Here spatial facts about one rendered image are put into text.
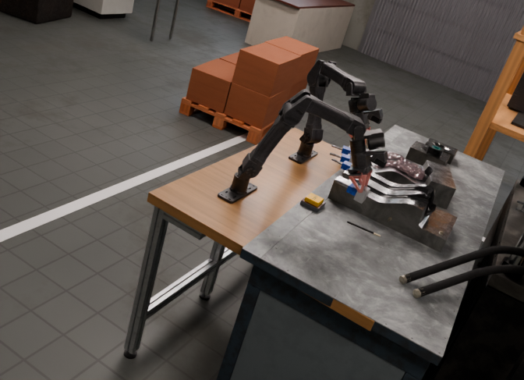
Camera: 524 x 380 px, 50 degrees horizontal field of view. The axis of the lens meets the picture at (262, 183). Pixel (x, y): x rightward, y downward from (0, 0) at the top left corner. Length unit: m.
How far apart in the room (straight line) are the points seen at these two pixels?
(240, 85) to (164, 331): 2.57
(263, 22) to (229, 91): 3.21
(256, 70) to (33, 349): 2.91
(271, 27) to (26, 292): 5.74
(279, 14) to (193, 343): 5.73
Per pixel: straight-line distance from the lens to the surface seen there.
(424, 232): 2.33
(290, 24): 7.71
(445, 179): 2.78
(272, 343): 2.04
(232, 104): 4.80
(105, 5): 7.32
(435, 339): 1.87
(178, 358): 2.60
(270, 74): 4.61
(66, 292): 2.83
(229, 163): 2.43
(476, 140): 4.52
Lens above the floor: 1.83
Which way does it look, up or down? 26 degrees down
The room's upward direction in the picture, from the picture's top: 17 degrees clockwise
